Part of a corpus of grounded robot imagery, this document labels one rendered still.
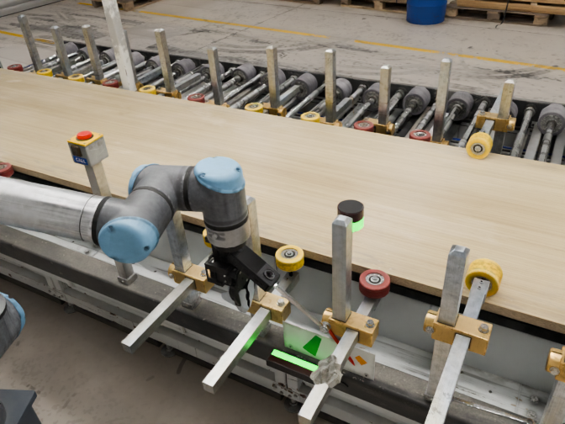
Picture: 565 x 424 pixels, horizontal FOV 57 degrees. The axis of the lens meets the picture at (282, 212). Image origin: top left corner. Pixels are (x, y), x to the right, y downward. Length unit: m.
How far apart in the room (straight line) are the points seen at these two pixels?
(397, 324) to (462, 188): 0.50
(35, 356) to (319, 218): 1.61
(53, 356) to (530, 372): 1.99
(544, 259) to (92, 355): 1.92
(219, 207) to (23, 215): 0.34
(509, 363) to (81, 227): 1.13
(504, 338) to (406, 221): 0.42
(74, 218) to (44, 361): 1.76
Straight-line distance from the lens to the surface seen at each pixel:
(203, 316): 1.61
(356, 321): 1.32
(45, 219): 0.99
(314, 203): 1.67
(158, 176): 1.02
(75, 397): 2.48
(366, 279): 1.38
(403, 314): 1.54
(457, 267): 1.09
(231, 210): 1.00
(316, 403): 1.18
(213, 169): 0.99
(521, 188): 1.83
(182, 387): 2.35
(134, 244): 0.92
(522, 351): 1.52
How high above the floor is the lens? 1.83
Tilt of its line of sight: 35 degrees down
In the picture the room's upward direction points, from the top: 4 degrees counter-clockwise
